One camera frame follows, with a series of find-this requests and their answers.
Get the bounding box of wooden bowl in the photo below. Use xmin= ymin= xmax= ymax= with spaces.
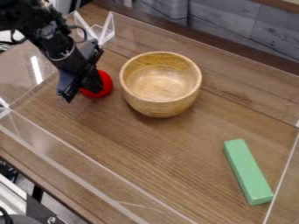
xmin=119 ymin=51 xmax=202 ymax=118

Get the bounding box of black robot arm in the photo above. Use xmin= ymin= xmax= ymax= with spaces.
xmin=0 ymin=0 xmax=104 ymax=102

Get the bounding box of green rectangular block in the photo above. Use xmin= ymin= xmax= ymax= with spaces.
xmin=225 ymin=139 xmax=274 ymax=206

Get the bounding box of black equipment lower left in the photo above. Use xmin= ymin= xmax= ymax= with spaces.
xmin=0 ymin=160 xmax=67 ymax=224

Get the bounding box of red plush fruit green leaf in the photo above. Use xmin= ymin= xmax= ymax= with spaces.
xmin=79 ymin=70 xmax=114 ymax=98

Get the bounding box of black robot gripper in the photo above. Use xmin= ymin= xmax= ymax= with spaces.
xmin=47 ymin=38 xmax=104 ymax=102

